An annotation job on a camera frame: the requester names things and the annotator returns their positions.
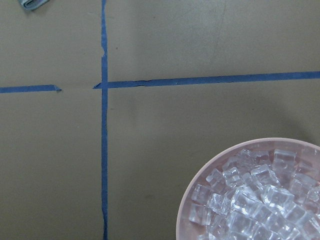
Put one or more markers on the pink bowl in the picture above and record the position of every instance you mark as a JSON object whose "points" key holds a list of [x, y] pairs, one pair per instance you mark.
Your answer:
{"points": [[187, 230]]}

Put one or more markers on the grey folded cloth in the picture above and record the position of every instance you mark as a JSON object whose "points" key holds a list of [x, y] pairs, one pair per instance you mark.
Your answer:
{"points": [[31, 5]]}

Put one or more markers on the pile of clear ice cubes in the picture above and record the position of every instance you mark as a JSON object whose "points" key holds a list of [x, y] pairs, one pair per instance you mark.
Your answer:
{"points": [[258, 195]]}

